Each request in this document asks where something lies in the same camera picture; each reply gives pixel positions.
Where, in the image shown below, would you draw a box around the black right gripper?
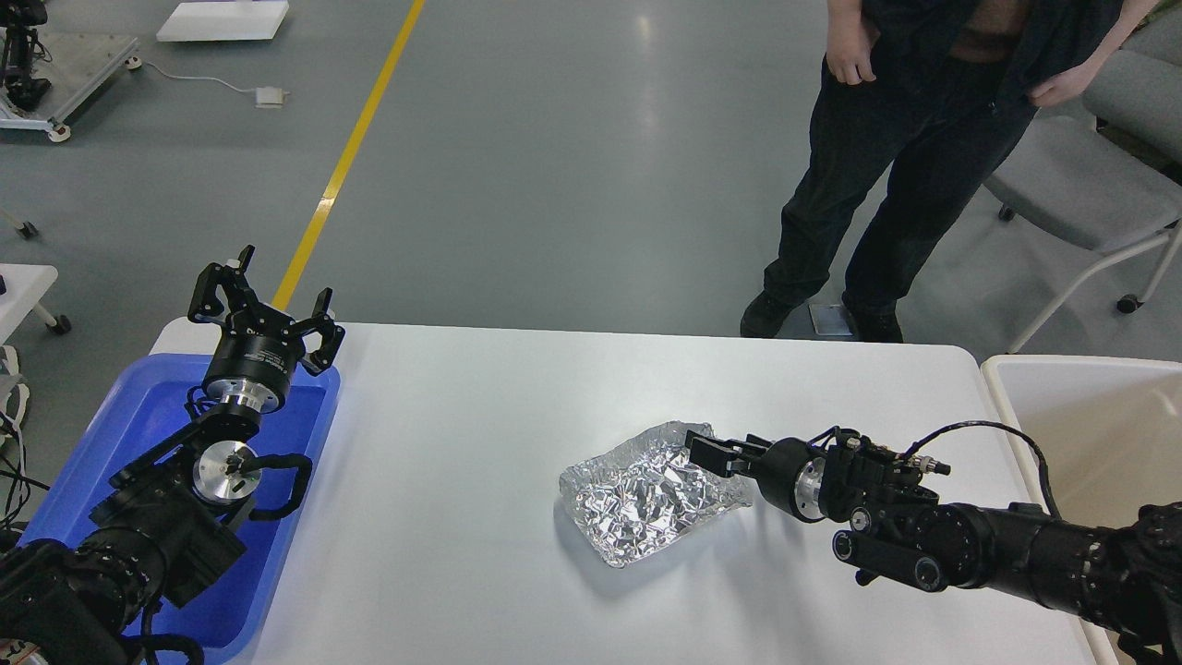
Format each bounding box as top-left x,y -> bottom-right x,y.
686,431 -> 826,524

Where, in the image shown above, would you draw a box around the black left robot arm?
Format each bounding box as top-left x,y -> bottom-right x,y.
1,245 -> 346,664

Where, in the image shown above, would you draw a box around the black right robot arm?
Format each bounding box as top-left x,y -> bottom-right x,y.
684,426 -> 1181,664

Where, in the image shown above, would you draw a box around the grey office chair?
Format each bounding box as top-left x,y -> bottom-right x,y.
983,7 -> 1181,353

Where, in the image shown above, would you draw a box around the small grey floor plate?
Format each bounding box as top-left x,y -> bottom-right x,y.
808,304 -> 856,337

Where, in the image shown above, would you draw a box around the white side table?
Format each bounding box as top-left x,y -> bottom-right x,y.
1,262 -> 72,344

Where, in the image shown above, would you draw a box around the person in dark clothes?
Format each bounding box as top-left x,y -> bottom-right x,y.
740,1 -> 1155,344

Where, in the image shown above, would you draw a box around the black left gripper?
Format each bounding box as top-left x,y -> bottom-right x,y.
188,245 -> 346,413

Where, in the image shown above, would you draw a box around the person's left hand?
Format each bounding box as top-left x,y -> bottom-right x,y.
1026,61 -> 1099,107

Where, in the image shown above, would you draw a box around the person's right hand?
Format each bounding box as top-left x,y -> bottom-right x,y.
825,1 -> 878,87

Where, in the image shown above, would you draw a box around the aluminium foil tray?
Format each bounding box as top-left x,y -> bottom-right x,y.
558,420 -> 754,568

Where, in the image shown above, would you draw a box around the white flat board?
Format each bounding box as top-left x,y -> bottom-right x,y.
156,1 -> 290,43

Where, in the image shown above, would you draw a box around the grey wheeled platform cart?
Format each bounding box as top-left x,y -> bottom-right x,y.
1,1 -> 142,143

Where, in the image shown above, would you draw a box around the beige plastic bin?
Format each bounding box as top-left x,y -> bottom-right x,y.
980,356 -> 1182,665

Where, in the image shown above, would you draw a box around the white power adapter with cable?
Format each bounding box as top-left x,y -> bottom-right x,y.
124,56 -> 290,109

